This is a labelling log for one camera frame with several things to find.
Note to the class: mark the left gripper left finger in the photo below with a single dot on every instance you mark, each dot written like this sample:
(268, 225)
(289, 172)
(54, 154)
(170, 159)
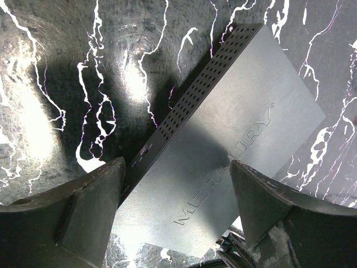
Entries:
(67, 226)

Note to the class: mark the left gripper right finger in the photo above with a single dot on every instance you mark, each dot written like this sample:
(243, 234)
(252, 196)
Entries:
(286, 228)

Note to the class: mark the black network switch box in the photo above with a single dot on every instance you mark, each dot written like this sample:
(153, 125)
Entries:
(248, 104)

